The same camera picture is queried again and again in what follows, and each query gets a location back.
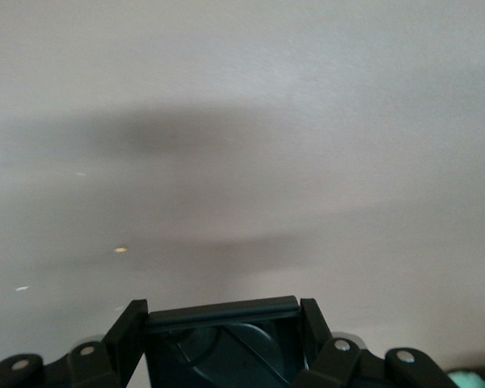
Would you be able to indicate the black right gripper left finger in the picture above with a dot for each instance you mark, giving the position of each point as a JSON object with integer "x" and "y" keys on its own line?
{"x": 85, "y": 368}

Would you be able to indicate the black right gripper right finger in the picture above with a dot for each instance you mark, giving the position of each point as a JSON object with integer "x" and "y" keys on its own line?
{"x": 347, "y": 368}

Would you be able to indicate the black phone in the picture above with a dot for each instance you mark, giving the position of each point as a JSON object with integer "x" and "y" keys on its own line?
{"x": 226, "y": 319}

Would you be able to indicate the green dinosaur plush toy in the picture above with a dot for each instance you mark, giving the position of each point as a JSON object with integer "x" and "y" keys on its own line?
{"x": 466, "y": 382}

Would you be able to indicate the brown table cover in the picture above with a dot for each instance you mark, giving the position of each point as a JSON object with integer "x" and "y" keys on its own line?
{"x": 242, "y": 121}

